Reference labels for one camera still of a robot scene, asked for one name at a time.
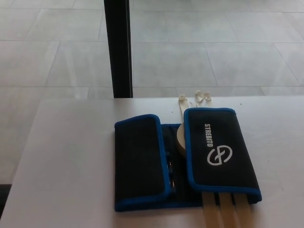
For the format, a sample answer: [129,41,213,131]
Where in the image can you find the black blue-trimmed folding toolkit cover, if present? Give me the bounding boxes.
[114,107,263,213]

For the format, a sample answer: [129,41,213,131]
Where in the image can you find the beige tape strip curled end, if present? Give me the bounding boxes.
[178,94,191,125]

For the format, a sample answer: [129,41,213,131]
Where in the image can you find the beige masking tape roll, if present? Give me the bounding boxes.
[176,123,191,159]

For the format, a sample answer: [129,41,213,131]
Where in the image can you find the crumpled beige tape strips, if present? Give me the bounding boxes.
[194,90,214,108]

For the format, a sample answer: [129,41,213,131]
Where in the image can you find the screwdriver tool inside kit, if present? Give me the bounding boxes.
[167,160,177,191]

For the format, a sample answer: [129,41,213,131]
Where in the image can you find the black vertical post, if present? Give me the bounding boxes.
[103,0,134,99]

